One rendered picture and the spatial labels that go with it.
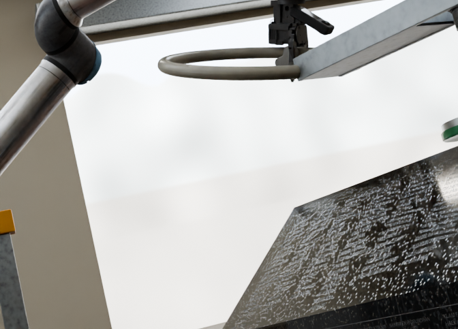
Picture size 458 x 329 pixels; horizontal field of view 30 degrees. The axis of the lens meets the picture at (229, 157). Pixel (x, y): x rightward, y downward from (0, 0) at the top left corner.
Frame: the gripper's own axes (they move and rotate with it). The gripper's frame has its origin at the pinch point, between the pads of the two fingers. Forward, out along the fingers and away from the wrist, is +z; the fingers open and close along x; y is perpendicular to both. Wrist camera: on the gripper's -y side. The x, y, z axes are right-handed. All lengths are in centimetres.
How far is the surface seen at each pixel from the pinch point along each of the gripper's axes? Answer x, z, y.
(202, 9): -526, 7, 324
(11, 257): -10, 68, 114
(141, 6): -486, 2, 368
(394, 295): 105, 14, -58
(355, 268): 89, 17, -47
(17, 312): -5, 86, 108
